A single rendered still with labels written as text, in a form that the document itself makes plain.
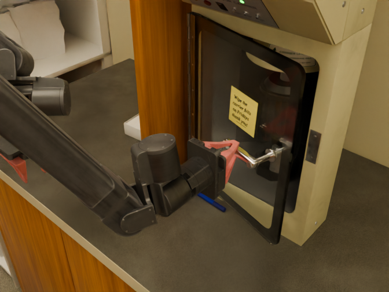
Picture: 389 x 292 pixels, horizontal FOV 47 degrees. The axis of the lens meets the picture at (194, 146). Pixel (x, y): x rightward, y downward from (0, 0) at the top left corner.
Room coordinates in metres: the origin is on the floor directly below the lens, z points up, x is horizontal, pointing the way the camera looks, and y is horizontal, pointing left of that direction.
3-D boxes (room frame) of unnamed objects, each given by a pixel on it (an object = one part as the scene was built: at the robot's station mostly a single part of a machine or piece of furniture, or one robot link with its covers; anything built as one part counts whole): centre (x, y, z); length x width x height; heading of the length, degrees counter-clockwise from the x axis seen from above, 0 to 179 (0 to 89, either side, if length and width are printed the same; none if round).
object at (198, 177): (0.59, 0.00, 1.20); 0.07 x 0.07 x 0.10; 48
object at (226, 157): (0.65, -0.05, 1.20); 0.09 x 0.07 x 0.07; 138
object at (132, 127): (1.11, 0.11, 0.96); 0.16 x 0.12 x 0.04; 54
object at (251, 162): (0.67, -0.10, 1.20); 0.10 x 0.05 x 0.03; 35
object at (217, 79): (0.74, -0.08, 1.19); 0.30 x 0.01 x 0.40; 35
